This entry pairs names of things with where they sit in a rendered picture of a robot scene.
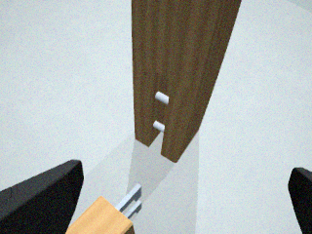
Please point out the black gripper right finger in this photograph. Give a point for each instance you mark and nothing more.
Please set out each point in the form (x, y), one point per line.
(300, 190)

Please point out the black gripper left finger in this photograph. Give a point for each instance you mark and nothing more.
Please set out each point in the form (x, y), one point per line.
(43, 204)

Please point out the brown wooden post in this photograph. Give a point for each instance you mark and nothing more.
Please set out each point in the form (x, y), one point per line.
(177, 50)

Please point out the light wooden board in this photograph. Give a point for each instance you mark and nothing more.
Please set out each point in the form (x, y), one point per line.
(102, 218)

